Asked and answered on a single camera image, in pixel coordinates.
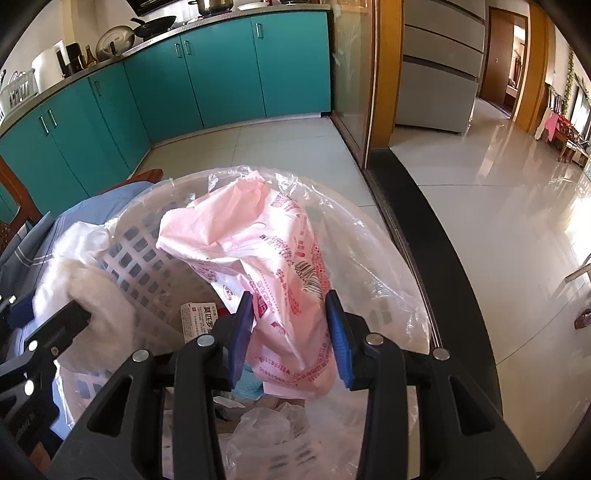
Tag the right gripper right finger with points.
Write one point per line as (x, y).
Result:
(348, 332)

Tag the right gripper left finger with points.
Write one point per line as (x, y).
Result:
(232, 334)

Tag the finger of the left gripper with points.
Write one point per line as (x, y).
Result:
(56, 335)

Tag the light blue knit cloth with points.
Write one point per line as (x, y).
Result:
(248, 387)

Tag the pink printed plastic bag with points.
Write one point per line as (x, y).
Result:
(249, 237)

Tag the white plastic bag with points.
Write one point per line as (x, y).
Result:
(273, 444)

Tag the white tissue bag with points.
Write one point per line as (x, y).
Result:
(72, 273)

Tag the white lattice trash basket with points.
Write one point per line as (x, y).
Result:
(168, 283)

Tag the teal kitchen cabinets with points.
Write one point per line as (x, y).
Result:
(93, 130)

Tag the small white printed box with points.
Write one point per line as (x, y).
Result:
(198, 318)

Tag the blue striped seat cloth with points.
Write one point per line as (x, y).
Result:
(132, 232)

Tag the brown wooden chair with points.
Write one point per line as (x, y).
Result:
(27, 211)

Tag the white dish rack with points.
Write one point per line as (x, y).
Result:
(20, 90)

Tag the white kettle appliance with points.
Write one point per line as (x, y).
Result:
(47, 70)

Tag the grey refrigerator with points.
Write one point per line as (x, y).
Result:
(443, 51)

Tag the silver pot lid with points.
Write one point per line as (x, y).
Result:
(114, 42)

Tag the black wok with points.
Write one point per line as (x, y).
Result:
(148, 29)

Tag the steel stock pot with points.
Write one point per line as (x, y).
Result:
(212, 7)

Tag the wooden glass door frame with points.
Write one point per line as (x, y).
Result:
(367, 54)

